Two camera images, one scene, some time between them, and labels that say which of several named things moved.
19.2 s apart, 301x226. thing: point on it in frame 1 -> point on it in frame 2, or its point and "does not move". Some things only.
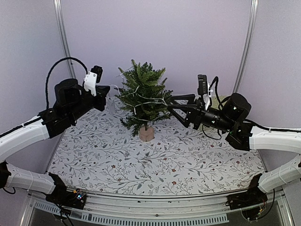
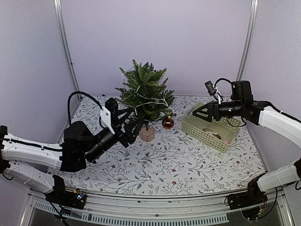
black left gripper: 101,93 -> 128,136
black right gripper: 191,108 -> 213,109
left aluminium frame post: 59,14 does not move
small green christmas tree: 145,98 does not move
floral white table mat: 101,155 does not move
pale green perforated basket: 216,101 -> 219,134
